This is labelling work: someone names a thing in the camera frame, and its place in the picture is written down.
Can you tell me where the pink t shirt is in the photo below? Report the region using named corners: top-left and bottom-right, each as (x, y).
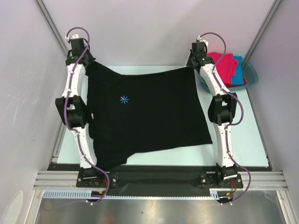
top-left (216, 53), bottom-right (238, 85)

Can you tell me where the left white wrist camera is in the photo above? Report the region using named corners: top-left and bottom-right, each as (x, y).
top-left (65, 34), bottom-right (80, 43)

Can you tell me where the black t shirt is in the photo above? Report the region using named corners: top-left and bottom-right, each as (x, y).
top-left (86, 62), bottom-right (212, 170)

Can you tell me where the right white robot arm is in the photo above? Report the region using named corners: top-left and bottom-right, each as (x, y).
top-left (187, 40), bottom-right (237, 187)

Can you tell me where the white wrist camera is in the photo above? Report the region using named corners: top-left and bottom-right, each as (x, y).
top-left (65, 34), bottom-right (80, 43)
top-left (196, 35), bottom-right (208, 47)

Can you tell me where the blue t shirt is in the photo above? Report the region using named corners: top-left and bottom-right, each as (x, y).
top-left (232, 56), bottom-right (243, 83)

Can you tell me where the right aluminium frame post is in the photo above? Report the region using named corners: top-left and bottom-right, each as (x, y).
top-left (245, 0), bottom-right (283, 60)

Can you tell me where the teal plastic basket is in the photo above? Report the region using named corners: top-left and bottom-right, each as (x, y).
top-left (196, 54), bottom-right (258, 96)

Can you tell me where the left white cable duct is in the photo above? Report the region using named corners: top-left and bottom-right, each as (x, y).
top-left (43, 189), bottom-right (108, 200)

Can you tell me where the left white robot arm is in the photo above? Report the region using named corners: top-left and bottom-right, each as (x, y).
top-left (55, 34), bottom-right (103, 188)

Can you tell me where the aluminium front rail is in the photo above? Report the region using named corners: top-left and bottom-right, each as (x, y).
top-left (34, 171), bottom-right (288, 191)

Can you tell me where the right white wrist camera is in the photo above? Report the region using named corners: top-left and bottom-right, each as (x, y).
top-left (196, 35), bottom-right (208, 47)

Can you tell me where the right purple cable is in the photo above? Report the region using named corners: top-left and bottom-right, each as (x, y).
top-left (199, 32), bottom-right (252, 206)

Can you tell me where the left aluminium frame post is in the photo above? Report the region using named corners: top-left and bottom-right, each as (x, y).
top-left (33, 0), bottom-right (68, 67)

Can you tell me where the right white cable duct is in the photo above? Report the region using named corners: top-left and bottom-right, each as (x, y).
top-left (209, 189), bottom-right (234, 201)

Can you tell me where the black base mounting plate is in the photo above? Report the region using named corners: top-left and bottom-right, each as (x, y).
top-left (76, 165), bottom-right (243, 197)

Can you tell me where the white cable duct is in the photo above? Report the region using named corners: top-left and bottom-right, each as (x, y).
top-left (43, 189), bottom-right (108, 200)
top-left (209, 189), bottom-right (234, 201)

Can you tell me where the aluminium frame post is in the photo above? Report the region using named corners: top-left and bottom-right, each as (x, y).
top-left (33, 0), bottom-right (68, 67)
top-left (245, 0), bottom-right (283, 60)

